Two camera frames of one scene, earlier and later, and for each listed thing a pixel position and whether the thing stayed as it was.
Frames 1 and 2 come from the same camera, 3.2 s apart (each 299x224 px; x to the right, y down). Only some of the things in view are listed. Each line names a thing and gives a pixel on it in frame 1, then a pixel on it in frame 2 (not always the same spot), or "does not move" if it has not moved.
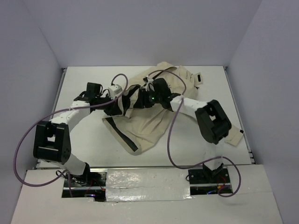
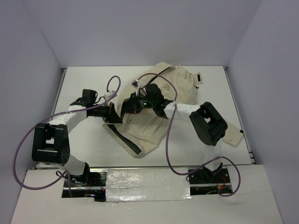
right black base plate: (200, 185) does not move
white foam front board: (151, 196) does not move
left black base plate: (93, 185) does not move
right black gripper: (142, 101) -> (132, 107)
